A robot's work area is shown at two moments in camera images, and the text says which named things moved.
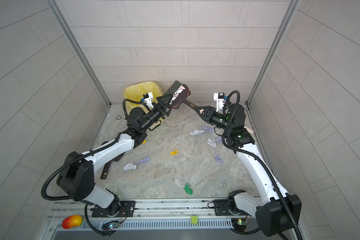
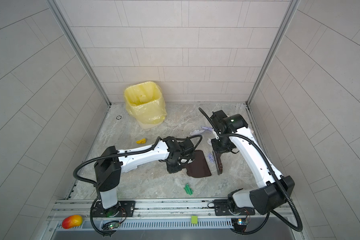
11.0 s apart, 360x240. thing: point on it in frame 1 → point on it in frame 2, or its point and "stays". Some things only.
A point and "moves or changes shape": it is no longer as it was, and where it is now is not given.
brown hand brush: x=178 y=92 → x=218 y=162
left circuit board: x=111 y=225 stays
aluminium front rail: x=177 y=214 stays
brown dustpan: x=104 y=173 moves or changes shape
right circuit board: x=239 y=224 stays
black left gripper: x=158 y=110 → x=173 y=170
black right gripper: x=211 y=113 → x=218 y=149
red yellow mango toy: x=72 y=221 stays
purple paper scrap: x=208 y=128 stays
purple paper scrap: x=218 y=158 → x=210 y=156
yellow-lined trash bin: x=147 y=92 stays
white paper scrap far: x=196 y=132 stays
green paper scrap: x=188 y=189 stays
